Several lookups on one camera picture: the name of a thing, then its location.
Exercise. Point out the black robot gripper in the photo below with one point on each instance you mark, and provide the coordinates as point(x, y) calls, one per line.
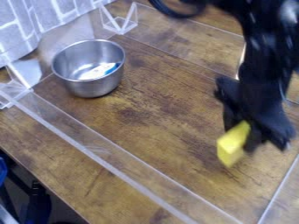
point(254, 100)

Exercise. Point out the yellow butter block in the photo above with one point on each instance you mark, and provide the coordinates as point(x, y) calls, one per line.
point(231, 143)

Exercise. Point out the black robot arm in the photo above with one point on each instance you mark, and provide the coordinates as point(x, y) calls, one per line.
point(270, 26)

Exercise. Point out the white blue tube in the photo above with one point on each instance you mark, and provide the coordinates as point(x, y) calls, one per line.
point(98, 72)

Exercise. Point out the stainless steel bowl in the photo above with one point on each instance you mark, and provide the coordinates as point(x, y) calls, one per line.
point(90, 67)

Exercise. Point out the black table leg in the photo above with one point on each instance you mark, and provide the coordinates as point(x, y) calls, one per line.
point(41, 205)

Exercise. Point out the grey brick pattern cloth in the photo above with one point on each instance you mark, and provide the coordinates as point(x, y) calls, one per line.
point(26, 19)

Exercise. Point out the blue object under table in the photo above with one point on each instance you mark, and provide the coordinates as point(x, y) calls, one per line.
point(3, 171)

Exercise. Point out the clear acrylic barrier frame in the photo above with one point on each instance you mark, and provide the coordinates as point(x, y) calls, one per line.
point(131, 155)

